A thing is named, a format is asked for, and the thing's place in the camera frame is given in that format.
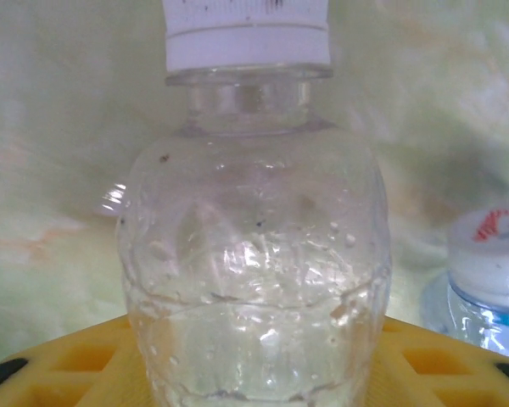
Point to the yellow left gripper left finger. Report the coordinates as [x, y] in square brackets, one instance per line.
[68, 369]

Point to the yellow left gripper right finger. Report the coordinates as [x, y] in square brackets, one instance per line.
[441, 373]

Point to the clear bottle plain white cap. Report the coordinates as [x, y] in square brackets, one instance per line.
[254, 212]

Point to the blue-label bottle printed white cap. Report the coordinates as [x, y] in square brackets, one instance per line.
[488, 258]

